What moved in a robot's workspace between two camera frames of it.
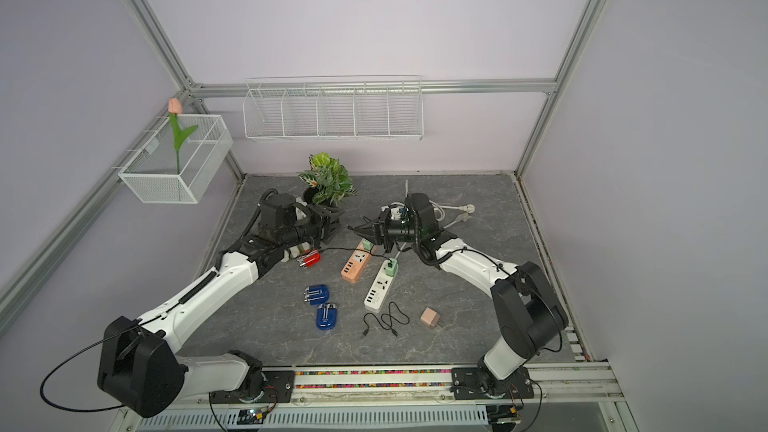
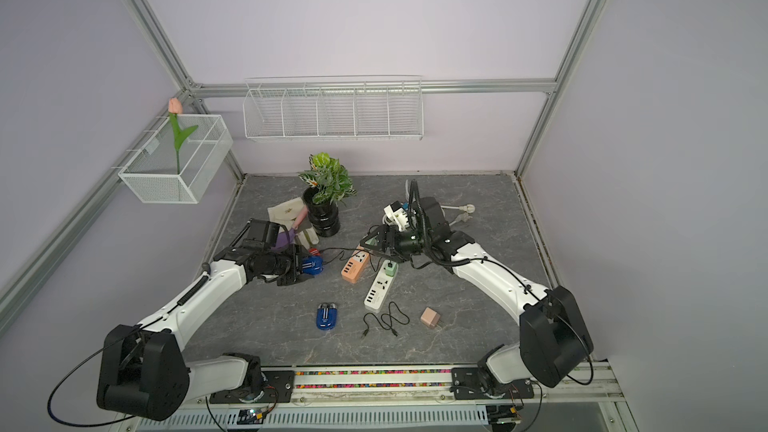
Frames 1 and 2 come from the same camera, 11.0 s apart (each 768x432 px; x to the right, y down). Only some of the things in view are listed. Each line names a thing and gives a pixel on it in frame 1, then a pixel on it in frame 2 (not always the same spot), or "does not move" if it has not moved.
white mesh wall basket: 151,172 does not move
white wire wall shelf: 334,107 does not move
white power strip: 379,288 does not move
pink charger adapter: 430,318 does not move
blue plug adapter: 316,294 to 312,265
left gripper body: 318,223 to 291,264
